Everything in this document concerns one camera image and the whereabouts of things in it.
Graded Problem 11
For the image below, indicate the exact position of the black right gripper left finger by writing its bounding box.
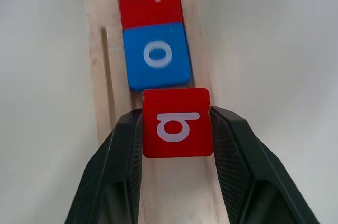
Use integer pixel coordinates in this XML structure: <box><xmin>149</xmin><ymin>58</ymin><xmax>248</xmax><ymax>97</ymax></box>
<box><xmin>64</xmin><ymin>108</ymin><xmax>144</xmax><ymax>224</ymax></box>

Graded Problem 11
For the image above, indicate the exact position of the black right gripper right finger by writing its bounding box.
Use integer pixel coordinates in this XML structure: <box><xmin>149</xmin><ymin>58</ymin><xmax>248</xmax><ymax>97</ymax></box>
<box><xmin>210</xmin><ymin>105</ymin><xmax>321</xmax><ymax>224</ymax></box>

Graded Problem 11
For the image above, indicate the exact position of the wooden letter tray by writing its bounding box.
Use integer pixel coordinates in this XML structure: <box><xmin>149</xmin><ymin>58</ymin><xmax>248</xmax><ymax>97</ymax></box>
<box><xmin>83</xmin><ymin>0</ymin><xmax>231</xmax><ymax>224</ymax></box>

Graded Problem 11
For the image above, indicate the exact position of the red letter block b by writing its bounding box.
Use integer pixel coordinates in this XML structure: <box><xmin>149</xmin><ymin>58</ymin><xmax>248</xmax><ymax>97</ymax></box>
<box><xmin>142</xmin><ymin>87</ymin><xmax>214</xmax><ymax>159</ymax></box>

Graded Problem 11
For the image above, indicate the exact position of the blue letter block o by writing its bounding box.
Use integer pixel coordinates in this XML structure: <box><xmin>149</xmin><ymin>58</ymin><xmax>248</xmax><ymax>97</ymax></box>
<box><xmin>122</xmin><ymin>22</ymin><xmax>194</xmax><ymax>92</ymax></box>

